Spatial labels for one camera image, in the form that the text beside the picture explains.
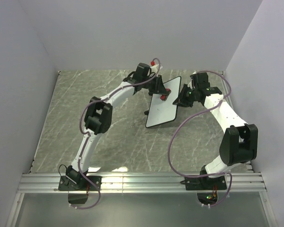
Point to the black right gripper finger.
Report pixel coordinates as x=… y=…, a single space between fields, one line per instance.
x=182 y=93
x=182 y=101

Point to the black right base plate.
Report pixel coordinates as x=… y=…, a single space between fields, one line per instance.
x=204 y=183

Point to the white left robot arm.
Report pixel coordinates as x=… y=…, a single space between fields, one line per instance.
x=97 y=116

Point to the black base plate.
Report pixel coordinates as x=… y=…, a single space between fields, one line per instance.
x=67 y=184
x=204 y=183

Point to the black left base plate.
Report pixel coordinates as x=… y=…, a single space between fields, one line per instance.
x=67 y=184

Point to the red black whiteboard eraser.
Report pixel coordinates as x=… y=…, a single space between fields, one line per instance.
x=165 y=94

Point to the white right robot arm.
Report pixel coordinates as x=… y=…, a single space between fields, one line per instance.
x=239 y=142

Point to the aluminium mounting rail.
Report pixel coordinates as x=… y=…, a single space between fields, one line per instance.
x=137 y=183

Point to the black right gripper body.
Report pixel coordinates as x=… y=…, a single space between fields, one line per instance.
x=190 y=96

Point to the white whiteboard black frame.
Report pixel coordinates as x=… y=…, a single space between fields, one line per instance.
x=162 y=110

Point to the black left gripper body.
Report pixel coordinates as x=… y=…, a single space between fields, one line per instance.
x=154 y=85

